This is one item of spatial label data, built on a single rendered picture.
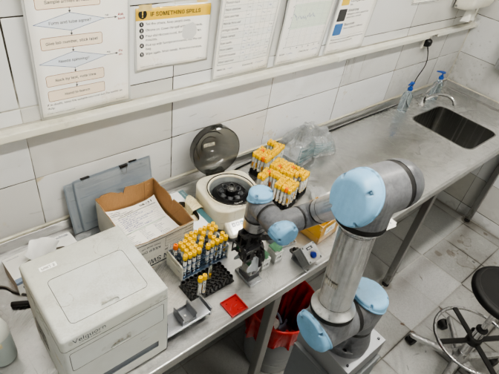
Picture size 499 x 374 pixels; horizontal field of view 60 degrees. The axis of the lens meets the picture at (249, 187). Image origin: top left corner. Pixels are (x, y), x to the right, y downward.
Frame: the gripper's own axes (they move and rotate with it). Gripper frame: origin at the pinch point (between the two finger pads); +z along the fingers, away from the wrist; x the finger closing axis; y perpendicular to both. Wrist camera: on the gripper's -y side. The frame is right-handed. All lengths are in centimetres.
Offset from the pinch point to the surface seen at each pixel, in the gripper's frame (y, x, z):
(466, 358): -108, 67, 80
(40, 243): 55, -43, -5
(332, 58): -89, -52, -40
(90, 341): 60, 7, -19
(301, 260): -19.2, 7.6, 2.7
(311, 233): -33.0, -0.3, 2.6
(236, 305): 11.4, 7.3, 5.9
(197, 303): 23.4, 1.1, 2.1
